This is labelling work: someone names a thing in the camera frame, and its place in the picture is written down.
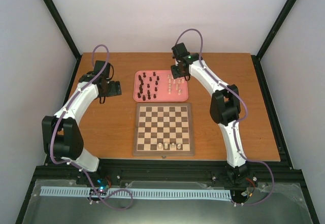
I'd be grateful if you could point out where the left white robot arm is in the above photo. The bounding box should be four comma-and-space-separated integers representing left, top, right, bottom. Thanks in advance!
42, 60, 121, 185

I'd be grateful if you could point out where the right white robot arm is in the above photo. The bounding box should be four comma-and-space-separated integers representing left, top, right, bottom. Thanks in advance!
171, 43, 246, 169

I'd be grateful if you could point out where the wooden chess board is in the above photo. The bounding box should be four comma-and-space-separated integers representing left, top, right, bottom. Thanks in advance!
133, 103, 195, 157

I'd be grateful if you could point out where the pink plastic tray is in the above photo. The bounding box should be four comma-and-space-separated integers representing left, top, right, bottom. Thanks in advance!
133, 70, 189, 103

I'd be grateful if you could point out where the light blue cable duct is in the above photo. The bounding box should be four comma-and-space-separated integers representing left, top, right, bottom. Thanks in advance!
40, 186, 232, 201

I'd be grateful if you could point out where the black aluminium frame base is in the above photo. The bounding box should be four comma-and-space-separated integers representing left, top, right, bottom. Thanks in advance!
16, 55, 319, 223

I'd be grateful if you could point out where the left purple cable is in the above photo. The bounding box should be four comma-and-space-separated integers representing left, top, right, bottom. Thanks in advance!
49, 44, 134, 211

